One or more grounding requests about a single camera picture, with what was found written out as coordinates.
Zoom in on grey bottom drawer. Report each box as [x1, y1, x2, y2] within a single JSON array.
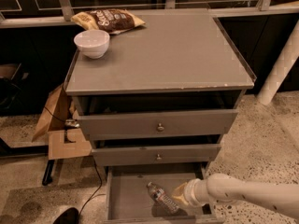
[[104, 163, 224, 224]]

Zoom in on black power cable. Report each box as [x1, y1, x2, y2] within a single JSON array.
[[43, 105, 104, 217]]

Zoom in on grey drawer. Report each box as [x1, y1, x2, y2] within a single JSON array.
[[72, 91, 242, 141], [104, 163, 224, 224], [92, 136, 221, 166]]

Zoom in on clear plastic water bottle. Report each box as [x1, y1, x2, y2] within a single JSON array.
[[147, 182, 179, 215]]

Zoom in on brown yellow chip bag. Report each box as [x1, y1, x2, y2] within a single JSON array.
[[71, 8, 145, 35]]

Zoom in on black metal leg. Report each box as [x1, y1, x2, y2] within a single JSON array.
[[42, 160, 55, 186]]

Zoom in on black round floor object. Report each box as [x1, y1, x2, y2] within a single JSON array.
[[53, 207, 78, 224]]

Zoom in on grey top drawer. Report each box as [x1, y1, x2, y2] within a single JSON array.
[[72, 91, 242, 141]]

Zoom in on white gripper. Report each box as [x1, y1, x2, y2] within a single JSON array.
[[172, 178, 209, 207]]

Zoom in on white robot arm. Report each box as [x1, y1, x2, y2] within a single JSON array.
[[172, 174, 299, 219]]

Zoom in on white ceramic bowl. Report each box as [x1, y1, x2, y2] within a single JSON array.
[[74, 30, 110, 59]]

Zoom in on grey wooden drawer cabinet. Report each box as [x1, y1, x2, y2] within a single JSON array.
[[64, 8, 257, 224]]

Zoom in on grey middle drawer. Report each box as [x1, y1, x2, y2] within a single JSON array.
[[92, 136, 221, 166]]

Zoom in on brass top drawer knob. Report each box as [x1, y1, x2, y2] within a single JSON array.
[[156, 123, 164, 132]]

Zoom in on brown cardboard box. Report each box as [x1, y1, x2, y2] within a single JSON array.
[[32, 85, 92, 160]]

